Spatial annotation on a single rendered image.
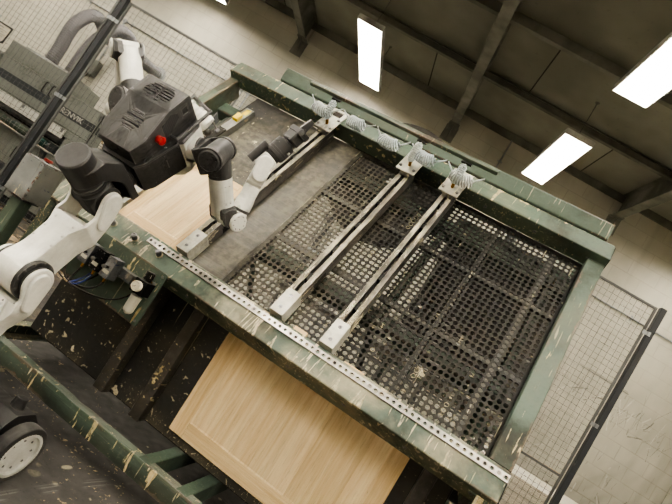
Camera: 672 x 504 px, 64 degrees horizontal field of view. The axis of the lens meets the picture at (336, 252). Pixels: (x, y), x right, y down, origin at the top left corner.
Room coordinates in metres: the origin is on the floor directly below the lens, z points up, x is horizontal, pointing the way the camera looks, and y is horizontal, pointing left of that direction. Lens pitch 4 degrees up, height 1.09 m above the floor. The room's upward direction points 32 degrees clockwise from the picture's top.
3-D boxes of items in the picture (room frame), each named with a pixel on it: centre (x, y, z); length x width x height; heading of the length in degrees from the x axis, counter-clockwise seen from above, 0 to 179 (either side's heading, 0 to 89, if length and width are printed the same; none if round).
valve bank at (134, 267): (2.17, 0.78, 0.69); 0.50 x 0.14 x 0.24; 72
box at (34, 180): (2.24, 1.22, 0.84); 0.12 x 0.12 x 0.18; 72
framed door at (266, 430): (2.19, -0.22, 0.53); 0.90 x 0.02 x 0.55; 72
